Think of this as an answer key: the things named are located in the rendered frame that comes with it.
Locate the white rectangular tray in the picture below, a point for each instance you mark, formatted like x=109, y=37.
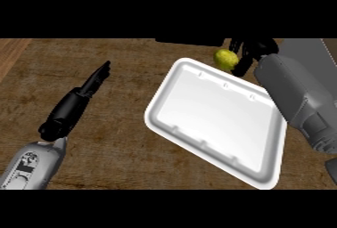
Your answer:
x=218, y=121

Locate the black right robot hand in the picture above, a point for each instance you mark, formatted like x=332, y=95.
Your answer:
x=256, y=49

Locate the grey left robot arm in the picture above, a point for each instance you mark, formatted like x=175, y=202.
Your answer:
x=30, y=166

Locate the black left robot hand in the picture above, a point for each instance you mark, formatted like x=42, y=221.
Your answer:
x=70, y=108

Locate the yellow-green pear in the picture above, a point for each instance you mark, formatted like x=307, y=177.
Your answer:
x=227, y=59

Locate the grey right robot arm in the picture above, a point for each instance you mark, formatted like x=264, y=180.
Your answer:
x=292, y=95

